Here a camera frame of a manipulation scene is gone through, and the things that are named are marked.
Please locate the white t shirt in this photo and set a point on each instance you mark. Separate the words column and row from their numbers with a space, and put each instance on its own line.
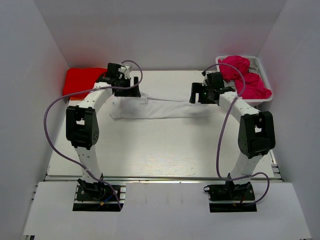
column 147, row 108

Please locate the folded red t shirt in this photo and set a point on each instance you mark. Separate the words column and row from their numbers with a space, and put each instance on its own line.
column 80, row 79

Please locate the white plastic basket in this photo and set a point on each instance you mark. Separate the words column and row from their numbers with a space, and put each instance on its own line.
column 260, row 71

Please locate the grey garment in basket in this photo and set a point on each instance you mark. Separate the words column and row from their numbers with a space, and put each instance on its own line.
column 243, row 65

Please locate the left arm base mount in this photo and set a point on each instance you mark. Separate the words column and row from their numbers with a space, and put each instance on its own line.
column 98, row 197

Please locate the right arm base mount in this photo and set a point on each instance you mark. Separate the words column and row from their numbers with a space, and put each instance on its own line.
column 231, row 197

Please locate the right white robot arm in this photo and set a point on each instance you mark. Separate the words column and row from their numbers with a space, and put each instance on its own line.
column 256, row 135

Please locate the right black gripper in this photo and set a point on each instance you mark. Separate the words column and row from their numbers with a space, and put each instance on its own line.
column 198, row 88

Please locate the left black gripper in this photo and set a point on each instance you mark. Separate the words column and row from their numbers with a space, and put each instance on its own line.
column 129, row 93

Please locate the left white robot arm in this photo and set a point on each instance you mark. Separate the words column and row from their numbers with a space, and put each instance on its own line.
column 82, row 129

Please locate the magenta t shirt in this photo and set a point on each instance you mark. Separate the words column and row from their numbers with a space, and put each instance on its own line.
column 254, row 85

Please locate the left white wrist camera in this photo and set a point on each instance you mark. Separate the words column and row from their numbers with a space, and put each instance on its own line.
column 125, row 69

